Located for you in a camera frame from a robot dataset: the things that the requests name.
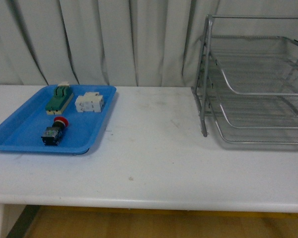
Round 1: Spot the red emergency stop button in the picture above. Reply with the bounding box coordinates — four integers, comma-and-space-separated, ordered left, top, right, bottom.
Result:
41, 116, 69, 146

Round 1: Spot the silver mesh letter rack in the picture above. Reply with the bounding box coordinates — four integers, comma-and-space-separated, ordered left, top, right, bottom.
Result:
192, 14, 298, 145

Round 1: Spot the white terminal block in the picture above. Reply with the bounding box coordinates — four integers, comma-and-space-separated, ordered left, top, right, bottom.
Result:
75, 92, 105, 113

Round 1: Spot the blue plastic tray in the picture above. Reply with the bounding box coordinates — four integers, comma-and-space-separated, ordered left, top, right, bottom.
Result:
0, 85, 116, 154

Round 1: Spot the white curtain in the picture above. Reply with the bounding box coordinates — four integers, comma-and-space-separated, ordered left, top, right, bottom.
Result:
0, 0, 298, 87

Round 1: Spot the green knife switch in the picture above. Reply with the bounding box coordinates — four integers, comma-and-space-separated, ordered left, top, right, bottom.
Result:
45, 82, 74, 115

